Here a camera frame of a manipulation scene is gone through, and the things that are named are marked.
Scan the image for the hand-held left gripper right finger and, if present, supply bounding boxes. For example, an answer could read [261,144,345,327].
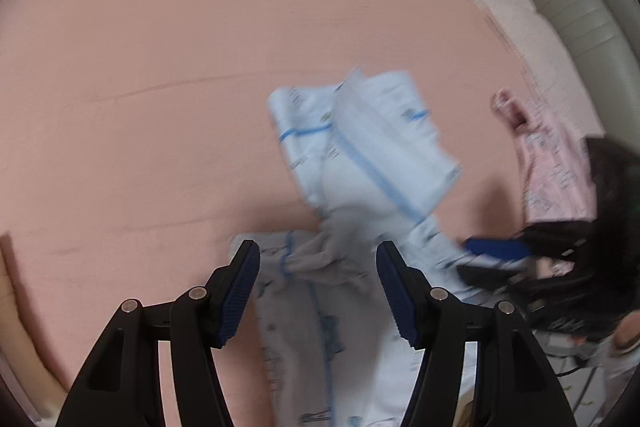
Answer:
[376,241,576,427]

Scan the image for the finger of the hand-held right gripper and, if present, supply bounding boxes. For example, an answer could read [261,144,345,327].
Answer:
[462,236,536,268]
[456,263,531,295]

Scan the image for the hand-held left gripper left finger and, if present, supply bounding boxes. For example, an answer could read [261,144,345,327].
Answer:
[57,239,261,427]

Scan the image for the light blue printed pajama shorts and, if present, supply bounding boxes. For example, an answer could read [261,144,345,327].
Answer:
[227,67,481,427]

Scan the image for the pink printed pajama garment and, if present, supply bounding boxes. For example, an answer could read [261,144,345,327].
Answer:
[490,89,598,225]

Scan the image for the large beige pillow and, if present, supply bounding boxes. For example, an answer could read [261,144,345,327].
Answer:
[450,0,608,148]

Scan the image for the bed with pink sheet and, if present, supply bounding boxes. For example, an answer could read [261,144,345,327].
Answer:
[0,0,608,427]

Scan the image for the cream folded garment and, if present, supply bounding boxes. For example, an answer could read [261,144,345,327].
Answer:
[0,232,71,408]

